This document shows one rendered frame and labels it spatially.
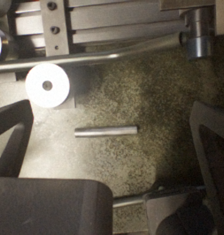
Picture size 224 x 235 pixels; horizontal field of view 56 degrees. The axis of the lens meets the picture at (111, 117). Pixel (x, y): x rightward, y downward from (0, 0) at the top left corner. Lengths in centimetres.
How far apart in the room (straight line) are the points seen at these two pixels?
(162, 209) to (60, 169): 18
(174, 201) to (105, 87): 19
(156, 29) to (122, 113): 13
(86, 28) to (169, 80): 14
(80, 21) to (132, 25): 7
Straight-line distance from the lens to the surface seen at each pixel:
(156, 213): 28
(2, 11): 33
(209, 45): 20
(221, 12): 20
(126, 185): 37
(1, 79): 33
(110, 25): 32
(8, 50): 29
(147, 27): 32
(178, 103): 35
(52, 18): 31
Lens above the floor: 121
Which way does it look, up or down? 83 degrees down
